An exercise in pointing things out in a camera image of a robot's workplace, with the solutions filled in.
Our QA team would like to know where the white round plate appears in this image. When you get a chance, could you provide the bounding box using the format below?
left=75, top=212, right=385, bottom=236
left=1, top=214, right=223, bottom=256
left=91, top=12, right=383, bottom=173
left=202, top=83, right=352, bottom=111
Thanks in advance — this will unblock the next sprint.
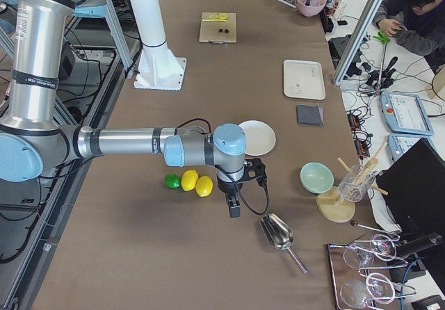
left=239, top=120, right=276, bottom=156

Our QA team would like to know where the wooden cutting board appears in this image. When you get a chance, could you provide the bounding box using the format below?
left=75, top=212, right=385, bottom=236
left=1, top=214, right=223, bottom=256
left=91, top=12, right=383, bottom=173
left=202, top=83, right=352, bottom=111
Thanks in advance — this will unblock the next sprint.
left=199, top=12, right=237, bottom=44

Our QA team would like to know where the yellow lemon outer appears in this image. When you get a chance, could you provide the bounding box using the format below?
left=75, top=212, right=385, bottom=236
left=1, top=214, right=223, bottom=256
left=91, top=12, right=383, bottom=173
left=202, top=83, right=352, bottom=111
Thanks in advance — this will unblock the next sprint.
left=195, top=176, right=213, bottom=197

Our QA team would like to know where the mint green bowl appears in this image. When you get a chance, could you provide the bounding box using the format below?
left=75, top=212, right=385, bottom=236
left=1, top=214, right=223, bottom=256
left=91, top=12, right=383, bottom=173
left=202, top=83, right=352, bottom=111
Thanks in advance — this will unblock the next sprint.
left=300, top=162, right=334, bottom=194

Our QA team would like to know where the blue teach pendant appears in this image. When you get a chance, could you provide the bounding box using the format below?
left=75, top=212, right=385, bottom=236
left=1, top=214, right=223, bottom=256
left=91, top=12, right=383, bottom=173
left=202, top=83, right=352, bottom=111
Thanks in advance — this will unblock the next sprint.
left=380, top=92, right=434, bottom=136
left=387, top=133, right=434, bottom=162

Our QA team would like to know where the metal scoop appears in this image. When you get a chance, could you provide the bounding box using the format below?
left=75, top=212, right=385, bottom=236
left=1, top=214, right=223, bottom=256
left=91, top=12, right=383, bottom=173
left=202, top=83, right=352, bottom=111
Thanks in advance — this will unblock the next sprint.
left=260, top=213, right=308, bottom=275

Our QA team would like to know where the black monitor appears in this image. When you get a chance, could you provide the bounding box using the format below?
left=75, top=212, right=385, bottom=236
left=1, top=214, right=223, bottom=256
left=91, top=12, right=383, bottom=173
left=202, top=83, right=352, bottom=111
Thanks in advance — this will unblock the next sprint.
left=376, top=138, right=444, bottom=235

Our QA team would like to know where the wooden cup stand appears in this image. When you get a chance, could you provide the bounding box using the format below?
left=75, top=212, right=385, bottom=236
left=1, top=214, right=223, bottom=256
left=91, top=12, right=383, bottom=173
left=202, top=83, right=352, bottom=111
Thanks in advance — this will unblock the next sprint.
left=316, top=142, right=388, bottom=223

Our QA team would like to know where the pink mixing bowl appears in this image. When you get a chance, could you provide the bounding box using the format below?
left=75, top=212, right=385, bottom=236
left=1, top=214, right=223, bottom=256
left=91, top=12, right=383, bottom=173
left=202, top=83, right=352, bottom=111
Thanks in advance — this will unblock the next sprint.
left=297, top=0, right=327, bottom=17

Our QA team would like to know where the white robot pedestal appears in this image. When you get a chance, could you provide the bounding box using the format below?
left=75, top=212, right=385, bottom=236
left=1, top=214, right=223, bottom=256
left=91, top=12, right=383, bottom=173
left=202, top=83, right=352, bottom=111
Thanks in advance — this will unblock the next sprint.
left=130, top=0, right=186, bottom=91

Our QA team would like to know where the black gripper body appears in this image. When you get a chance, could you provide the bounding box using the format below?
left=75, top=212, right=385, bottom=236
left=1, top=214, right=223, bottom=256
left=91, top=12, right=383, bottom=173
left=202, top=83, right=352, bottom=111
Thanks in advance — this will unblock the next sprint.
left=217, top=177, right=237, bottom=199

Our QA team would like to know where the grey folded cloth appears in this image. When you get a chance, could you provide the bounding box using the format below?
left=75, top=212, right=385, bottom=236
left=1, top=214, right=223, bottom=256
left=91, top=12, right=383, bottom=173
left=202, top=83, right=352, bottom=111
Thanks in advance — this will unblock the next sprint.
left=296, top=104, right=324, bottom=127

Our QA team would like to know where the person in grey hoodie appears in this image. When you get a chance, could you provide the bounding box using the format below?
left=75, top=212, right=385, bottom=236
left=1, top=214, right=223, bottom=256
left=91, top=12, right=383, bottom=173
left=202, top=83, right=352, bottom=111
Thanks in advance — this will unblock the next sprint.
left=373, top=0, right=444, bottom=73

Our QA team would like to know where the upper wine glass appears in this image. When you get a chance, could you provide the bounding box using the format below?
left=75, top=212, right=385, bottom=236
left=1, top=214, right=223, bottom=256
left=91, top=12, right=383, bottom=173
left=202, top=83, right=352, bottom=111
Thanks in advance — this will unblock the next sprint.
left=343, top=234, right=396, bottom=269

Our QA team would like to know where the wine glass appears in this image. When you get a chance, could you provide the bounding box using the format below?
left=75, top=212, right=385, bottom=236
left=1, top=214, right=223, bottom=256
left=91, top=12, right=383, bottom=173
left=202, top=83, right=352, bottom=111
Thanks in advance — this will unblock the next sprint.
left=340, top=272, right=396, bottom=309
left=343, top=234, right=396, bottom=269

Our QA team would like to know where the lower wine glass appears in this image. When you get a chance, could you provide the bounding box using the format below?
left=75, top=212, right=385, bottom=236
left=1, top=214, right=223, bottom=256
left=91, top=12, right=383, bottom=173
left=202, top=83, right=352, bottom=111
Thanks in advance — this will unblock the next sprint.
left=340, top=272, right=396, bottom=309

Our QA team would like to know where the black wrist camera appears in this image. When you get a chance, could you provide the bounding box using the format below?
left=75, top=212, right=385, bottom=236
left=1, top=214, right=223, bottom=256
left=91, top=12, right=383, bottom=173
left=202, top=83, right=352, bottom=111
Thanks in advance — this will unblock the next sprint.
left=242, top=158, right=267, bottom=188

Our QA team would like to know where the metal glass rack tray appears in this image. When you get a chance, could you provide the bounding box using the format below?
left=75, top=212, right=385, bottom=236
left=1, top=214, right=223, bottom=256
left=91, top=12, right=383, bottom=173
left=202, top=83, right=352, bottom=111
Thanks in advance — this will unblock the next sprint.
left=326, top=243, right=416, bottom=309

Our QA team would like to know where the green lime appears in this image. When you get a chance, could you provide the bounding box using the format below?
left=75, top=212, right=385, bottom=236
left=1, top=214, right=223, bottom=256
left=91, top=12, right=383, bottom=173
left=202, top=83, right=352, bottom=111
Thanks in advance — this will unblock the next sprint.
left=164, top=174, right=181, bottom=189

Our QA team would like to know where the aluminium frame post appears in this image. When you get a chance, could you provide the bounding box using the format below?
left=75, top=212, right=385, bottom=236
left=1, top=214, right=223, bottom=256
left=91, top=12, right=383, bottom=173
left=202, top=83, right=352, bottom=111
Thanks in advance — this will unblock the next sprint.
left=332, top=0, right=382, bottom=87

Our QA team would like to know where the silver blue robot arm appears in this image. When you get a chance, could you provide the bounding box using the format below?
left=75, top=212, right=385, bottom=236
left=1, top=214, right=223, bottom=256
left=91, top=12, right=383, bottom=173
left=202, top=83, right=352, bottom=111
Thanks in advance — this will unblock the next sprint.
left=1, top=0, right=246, bottom=218

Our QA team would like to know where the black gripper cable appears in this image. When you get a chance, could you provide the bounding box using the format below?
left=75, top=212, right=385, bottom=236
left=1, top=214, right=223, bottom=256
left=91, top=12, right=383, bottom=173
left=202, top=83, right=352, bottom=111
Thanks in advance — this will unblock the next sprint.
left=173, top=117, right=270, bottom=218

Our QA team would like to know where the yellow green plastic knife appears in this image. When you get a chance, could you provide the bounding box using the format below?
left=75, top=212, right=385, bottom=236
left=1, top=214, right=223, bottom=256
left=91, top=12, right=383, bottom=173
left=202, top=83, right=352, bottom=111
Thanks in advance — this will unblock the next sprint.
left=201, top=18, right=228, bottom=22

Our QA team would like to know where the yellow lemon near lime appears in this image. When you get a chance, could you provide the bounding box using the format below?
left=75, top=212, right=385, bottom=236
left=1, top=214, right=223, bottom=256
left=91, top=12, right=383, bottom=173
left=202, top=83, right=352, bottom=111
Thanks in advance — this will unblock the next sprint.
left=181, top=170, right=199, bottom=192

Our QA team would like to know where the cream rectangular tray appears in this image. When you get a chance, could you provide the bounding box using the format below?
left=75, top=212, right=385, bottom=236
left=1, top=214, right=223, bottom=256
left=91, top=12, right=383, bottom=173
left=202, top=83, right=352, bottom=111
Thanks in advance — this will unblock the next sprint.
left=283, top=59, right=326, bottom=100

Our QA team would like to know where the clear glass cup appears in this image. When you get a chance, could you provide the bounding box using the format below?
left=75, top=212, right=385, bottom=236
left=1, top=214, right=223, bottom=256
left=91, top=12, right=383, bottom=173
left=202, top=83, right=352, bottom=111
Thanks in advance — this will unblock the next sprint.
left=338, top=165, right=375, bottom=203

